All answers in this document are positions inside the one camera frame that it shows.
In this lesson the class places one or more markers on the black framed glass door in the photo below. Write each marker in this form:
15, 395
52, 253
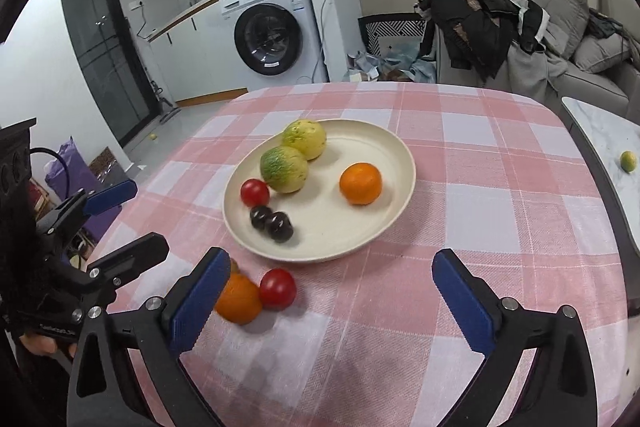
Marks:
105, 47

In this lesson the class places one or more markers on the cream round plate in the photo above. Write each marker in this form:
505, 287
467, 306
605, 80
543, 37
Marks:
350, 227

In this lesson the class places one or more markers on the light grey cushion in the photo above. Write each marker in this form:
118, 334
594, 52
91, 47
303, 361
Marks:
600, 54

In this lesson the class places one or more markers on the bags on floor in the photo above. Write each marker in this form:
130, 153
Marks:
390, 64

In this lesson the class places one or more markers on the grey sofa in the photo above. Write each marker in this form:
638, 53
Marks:
600, 92

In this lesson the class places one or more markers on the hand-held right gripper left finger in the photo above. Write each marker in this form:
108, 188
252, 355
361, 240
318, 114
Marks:
197, 302

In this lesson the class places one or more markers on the person's left hand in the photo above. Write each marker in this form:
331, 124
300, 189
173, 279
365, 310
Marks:
42, 347

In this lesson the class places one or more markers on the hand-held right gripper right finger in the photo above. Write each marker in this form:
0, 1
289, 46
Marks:
465, 302

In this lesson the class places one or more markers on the red cherry tomato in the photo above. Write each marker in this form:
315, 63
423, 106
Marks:
255, 192
278, 289

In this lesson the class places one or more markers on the orange tangerine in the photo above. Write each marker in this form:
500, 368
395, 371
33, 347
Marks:
242, 304
360, 183

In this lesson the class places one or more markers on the white washing machine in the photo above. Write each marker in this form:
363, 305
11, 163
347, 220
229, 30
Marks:
270, 37

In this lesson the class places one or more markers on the floor mop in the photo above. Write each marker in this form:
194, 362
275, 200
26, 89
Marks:
167, 107

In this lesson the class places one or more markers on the purple bag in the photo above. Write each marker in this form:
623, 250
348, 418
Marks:
62, 169

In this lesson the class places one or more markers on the pile of dark clothes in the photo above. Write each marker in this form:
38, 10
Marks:
475, 22

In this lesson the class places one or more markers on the black patterned chair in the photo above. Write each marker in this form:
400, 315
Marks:
395, 27

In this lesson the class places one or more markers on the yellow-green passion fruit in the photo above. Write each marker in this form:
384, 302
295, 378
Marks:
283, 169

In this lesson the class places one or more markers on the white kitchen counter cabinet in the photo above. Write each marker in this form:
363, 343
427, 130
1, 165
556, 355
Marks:
200, 57

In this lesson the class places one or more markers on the small green lime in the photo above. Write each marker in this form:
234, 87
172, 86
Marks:
628, 161

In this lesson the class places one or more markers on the pink checkered tablecloth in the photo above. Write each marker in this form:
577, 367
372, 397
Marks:
400, 332

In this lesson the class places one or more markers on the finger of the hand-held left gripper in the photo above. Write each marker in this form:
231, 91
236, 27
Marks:
135, 254
112, 197

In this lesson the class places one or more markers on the brown patterned box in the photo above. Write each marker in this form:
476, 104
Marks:
105, 162

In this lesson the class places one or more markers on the dark clothes on sofa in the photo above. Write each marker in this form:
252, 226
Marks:
607, 27

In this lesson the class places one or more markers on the large grey cushion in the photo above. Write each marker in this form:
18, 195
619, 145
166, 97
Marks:
567, 22

